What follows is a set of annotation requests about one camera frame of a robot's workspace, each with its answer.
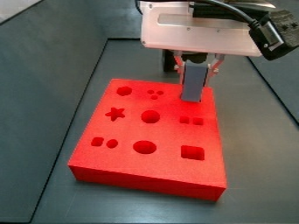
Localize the black camera cable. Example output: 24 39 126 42
190 0 261 29

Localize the red shape sorter block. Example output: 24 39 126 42
68 79 226 201

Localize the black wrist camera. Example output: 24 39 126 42
189 3 299 61

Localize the black curved fixture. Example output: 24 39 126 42
162 50 208 72

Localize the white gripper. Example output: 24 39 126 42
140 2 261 86

